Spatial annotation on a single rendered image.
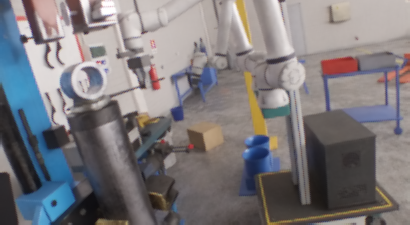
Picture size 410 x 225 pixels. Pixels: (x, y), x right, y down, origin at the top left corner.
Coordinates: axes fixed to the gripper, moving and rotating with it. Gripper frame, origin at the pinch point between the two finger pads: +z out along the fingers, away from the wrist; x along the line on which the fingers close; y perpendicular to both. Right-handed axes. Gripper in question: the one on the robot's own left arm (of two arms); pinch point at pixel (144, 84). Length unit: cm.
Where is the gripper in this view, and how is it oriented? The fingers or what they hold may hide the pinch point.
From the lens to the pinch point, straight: 120.0
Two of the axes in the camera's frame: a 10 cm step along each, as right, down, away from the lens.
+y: 7.0, -3.2, 6.4
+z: 2.2, 9.5, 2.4
